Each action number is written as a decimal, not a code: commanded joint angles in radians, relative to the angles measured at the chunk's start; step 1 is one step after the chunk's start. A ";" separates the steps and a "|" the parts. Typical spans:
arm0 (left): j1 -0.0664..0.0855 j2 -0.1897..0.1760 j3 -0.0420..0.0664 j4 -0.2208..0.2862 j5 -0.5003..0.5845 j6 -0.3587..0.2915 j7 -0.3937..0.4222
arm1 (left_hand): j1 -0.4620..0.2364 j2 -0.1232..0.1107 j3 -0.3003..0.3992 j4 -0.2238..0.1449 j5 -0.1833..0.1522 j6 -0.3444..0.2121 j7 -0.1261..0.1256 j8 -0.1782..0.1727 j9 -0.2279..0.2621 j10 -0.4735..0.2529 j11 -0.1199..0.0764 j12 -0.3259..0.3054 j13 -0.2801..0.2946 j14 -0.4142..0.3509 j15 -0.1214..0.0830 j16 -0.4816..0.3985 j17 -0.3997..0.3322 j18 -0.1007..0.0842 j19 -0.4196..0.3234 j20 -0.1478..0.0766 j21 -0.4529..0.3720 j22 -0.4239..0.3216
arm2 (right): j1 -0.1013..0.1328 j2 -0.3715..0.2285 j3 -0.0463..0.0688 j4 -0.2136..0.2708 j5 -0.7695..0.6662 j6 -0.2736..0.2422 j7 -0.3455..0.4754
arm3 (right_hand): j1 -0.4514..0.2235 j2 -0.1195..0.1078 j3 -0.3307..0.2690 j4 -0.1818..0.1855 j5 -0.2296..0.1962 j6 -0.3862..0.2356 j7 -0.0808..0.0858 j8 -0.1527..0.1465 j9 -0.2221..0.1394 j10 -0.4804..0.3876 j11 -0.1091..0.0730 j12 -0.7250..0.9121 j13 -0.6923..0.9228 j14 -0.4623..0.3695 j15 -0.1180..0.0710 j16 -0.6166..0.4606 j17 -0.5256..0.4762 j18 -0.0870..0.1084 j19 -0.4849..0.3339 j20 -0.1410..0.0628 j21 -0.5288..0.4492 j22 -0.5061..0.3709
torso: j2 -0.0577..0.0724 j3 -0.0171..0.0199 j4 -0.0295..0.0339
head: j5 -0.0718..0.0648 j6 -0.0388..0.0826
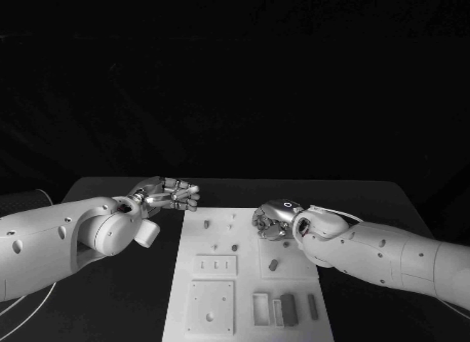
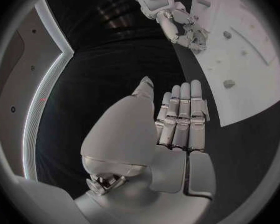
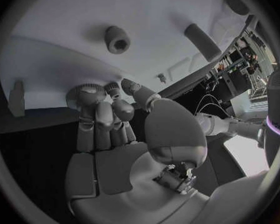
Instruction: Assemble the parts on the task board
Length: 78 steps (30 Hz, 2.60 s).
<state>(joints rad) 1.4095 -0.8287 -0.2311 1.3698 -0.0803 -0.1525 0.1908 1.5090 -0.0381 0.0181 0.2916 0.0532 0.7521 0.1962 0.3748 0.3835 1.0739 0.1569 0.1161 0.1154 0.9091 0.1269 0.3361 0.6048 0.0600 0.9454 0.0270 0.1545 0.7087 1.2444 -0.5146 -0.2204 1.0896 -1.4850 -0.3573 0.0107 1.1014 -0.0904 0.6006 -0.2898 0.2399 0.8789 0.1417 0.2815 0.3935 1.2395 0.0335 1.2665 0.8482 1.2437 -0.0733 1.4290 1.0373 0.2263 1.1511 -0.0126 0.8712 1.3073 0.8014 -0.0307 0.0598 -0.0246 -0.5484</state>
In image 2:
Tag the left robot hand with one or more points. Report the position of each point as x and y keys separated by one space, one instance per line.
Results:
x=121 y=134

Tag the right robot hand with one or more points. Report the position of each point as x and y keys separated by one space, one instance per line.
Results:
x=169 y=27

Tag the white task board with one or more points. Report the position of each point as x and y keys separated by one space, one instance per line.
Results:
x=238 y=74

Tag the grey peg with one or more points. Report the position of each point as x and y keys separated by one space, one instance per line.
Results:
x=227 y=35
x=229 y=84

